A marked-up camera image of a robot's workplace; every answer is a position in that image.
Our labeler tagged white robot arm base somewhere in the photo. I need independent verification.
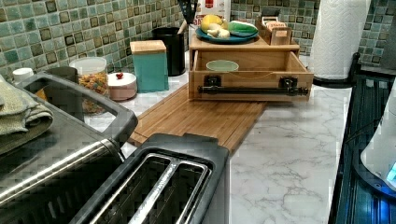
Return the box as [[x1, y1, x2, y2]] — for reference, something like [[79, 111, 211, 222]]
[[355, 79, 396, 200]]

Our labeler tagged wooden drawer box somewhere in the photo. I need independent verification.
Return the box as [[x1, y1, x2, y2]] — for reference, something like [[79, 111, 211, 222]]
[[188, 33, 301, 101]]

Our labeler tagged bamboo cutting board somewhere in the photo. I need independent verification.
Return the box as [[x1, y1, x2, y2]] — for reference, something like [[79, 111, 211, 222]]
[[128, 85, 266, 154]]

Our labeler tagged pale green bowl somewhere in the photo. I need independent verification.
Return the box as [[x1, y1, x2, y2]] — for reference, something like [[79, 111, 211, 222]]
[[205, 60, 239, 72]]

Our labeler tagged black silver toaster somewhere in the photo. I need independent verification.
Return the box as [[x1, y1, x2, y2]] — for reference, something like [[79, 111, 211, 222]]
[[69, 133, 230, 224]]

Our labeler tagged teal canister with wooden lid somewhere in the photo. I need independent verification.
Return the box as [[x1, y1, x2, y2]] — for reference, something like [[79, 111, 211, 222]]
[[130, 40, 169, 93]]

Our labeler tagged black utensil holder cup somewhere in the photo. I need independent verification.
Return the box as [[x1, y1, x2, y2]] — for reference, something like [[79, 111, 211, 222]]
[[152, 27, 185, 77]]

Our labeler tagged blue plate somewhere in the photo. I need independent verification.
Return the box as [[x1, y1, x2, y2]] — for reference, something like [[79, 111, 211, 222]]
[[195, 28, 258, 44]]

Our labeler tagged pink ceramic jar with lid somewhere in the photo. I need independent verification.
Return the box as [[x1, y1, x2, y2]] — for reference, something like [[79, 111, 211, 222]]
[[107, 72, 137, 101]]

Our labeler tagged plush peeled banana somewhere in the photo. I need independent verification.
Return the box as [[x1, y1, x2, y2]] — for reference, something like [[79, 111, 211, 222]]
[[206, 22, 231, 39]]

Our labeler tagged plush watermelon slice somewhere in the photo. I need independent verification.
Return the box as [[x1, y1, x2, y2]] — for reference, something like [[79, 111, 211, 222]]
[[228, 21, 258, 36]]

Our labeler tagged white red carton box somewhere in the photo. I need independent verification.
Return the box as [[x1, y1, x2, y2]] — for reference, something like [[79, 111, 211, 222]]
[[192, 0, 231, 26]]

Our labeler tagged black spatula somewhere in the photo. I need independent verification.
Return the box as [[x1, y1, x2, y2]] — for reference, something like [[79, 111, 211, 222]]
[[177, 0, 198, 24]]

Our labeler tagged wooden tea bag organizer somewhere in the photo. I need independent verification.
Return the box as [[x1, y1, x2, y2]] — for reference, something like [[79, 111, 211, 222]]
[[256, 17, 292, 46]]

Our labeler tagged clear cereal jar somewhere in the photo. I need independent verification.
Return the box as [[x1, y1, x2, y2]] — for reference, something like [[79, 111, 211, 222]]
[[69, 57, 109, 97]]

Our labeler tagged black paper towel holder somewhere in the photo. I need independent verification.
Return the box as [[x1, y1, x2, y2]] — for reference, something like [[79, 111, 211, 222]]
[[312, 51, 361, 90]]

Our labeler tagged toaster oven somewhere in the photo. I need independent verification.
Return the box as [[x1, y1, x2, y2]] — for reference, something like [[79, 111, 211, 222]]
[[1, 72, 137, 224]]

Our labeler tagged white paper towel roll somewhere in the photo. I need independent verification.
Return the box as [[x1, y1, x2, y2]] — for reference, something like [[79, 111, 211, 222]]
[[309, 0, 371, 80]]

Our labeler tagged folded green towel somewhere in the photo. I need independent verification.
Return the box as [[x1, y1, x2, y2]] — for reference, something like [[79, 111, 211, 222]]
[[0, 78, 53, 154]]

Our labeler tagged white lidded bottle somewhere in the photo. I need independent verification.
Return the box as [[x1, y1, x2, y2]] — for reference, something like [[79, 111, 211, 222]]
[[12, 67, 34, 84]]

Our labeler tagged wooden drawer with black handle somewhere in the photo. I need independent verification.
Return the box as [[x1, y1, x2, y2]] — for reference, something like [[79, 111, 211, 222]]
[[189, 50, 313, 102]]

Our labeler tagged wooden utensil handle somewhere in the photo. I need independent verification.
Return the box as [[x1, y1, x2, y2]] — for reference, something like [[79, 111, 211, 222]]
[[177, 20, 188, 35]]

